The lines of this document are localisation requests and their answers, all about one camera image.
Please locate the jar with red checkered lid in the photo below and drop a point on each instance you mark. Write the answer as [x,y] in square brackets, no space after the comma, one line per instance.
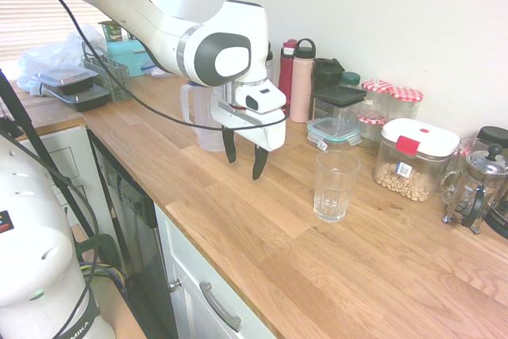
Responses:
[406,95]
[375,87]

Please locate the chrome French press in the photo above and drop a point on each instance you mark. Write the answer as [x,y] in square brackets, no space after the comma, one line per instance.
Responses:
[482,180]

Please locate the white base cabinet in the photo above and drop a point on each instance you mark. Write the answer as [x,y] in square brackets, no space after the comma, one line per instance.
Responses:
[190,243]

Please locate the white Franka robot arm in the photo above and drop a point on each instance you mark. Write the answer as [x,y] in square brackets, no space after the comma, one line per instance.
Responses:
[158,29]

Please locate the black dishwasher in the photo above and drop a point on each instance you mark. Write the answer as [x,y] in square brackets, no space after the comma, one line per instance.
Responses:
[139,236]

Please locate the glass jar with black lid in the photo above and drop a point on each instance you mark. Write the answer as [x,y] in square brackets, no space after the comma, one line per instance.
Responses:
[494,133]

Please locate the dark green clamp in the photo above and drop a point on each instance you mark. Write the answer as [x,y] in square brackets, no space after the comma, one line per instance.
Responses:
[103,243]

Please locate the teal box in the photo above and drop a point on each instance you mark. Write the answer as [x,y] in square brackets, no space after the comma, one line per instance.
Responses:
[123,53]

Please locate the red water bottle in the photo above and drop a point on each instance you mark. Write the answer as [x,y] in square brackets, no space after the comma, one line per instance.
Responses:
[285,77]

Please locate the green plastic cutlery basket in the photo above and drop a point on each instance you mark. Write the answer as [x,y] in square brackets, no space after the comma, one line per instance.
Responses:
[115,77]

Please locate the window blinds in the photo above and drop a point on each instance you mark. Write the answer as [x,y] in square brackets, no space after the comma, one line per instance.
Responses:
[24,5]

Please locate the pink bottle with black lid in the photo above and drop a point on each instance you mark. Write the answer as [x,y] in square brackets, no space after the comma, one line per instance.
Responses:
[300,89]

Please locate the glass container with teal lid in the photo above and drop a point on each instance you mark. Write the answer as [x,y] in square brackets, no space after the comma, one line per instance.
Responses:
[331,126]

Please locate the clear jar with green lid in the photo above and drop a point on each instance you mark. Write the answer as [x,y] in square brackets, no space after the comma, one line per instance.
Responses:
[350,79]

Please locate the green paper cup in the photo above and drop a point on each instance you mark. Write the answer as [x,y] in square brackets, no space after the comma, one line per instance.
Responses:
[113,31]

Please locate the black camera stand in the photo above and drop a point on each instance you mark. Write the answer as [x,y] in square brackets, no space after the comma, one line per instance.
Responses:
[24,116]

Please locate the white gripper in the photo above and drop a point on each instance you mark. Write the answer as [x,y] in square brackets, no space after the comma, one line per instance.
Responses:
[262,132]

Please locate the metal cabinet knob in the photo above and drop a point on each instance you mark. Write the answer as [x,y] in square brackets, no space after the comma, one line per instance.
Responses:
[174,285]

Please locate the clear drinking glass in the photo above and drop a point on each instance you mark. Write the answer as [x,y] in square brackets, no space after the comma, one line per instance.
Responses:
[335,196]

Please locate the small jar red checkered lid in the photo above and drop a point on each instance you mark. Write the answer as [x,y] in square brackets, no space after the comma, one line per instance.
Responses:
[371,120]

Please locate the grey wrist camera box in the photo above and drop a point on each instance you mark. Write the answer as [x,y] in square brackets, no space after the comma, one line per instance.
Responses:
[262,99]

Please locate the cereal container with white lid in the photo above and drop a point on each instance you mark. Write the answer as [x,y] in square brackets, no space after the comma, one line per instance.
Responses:
[412,136]

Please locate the black takeout container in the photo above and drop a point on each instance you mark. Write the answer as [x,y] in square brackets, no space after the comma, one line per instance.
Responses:
[65,77]
[85,101]

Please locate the white plastic bag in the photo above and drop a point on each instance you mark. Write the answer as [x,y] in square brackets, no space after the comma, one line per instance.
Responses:
[43,57]

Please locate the clear zip bag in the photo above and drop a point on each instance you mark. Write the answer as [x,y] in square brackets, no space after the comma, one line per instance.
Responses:
[152,69]

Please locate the clear pitcher with blue lid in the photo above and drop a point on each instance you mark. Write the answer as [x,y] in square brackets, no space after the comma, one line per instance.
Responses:
[204,138]

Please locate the square canister with black lid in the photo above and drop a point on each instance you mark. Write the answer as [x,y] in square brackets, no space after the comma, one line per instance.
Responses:
[337,95]

